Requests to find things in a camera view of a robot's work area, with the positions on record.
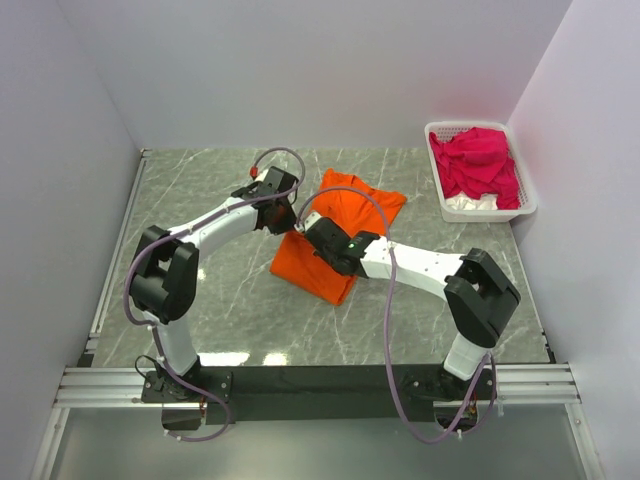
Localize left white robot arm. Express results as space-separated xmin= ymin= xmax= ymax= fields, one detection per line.
xmin=123 ymin=167 xmax=302 ymax=402

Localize white cloth in basket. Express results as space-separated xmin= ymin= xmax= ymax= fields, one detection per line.
xmin=445 ymin=192 xmax=498 ymax=211

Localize orange t shirt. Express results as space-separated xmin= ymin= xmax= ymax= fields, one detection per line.
xmin=270 ymin=169 xmax=407 ymax=306

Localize aluminium frame rail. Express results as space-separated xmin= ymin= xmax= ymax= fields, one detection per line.
xmin=33 ymin=274 xmax=602 ymax=479

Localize black base beam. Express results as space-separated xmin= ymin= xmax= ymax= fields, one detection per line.
xmin=142 ymin=363 xmax=451 ymax=426

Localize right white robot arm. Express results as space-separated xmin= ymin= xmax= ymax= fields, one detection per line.
xmin=300 ymin=212 xmax=521 ymax=399

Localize white laundry basket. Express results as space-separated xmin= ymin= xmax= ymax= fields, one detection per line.
xmin=424 ymin=120 xmax=537 ymax=223

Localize pink t shirt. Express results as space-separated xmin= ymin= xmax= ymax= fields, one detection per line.
xmin=428 ymin=127 xmax=521 ymax=210

